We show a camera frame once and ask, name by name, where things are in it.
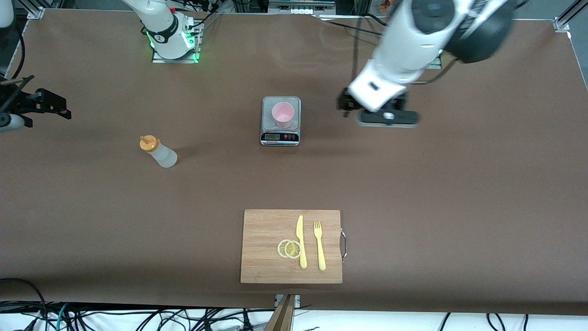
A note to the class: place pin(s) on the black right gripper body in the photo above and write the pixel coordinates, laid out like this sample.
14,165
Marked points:
14,100

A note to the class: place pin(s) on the pink plastic cup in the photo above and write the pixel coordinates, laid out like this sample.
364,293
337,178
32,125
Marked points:
282,112

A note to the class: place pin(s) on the clear squeeze bottle orange cap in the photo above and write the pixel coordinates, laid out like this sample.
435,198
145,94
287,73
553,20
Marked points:
163,156

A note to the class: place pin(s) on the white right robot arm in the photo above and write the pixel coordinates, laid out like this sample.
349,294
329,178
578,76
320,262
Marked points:
161,23

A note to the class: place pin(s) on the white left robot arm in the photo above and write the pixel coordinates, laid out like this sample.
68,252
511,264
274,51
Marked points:
413,41

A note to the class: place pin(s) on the silver digital kitchen scale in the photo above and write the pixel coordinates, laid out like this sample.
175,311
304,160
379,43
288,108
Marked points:
268,105

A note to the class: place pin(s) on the white power strip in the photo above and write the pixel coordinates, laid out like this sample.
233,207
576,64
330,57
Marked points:
298,10

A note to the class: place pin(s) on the brown table cover sheet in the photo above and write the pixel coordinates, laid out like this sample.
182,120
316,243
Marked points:
92,207

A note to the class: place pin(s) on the yellow plastic knife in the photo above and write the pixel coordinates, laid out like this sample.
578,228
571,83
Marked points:
300,230

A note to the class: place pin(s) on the yellow plastic fork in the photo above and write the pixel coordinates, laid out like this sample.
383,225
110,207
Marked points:
320,253

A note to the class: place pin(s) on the wooden cutting board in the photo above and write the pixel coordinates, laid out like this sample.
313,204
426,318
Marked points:
262,230

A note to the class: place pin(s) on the lemon slice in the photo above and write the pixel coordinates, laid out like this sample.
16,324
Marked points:
280,248
292,249

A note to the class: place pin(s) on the aluminium frame corner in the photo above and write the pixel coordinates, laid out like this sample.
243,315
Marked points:
561,24
36,11

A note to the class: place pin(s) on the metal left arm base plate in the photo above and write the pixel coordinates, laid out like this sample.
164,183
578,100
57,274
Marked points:
436,64

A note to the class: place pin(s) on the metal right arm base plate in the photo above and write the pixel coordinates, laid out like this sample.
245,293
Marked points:
158,59

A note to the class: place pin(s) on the small metal bracket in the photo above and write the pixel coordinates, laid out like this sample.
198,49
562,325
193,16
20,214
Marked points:
297,301

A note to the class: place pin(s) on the wooden post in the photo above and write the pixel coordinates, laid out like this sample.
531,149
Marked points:
281,319

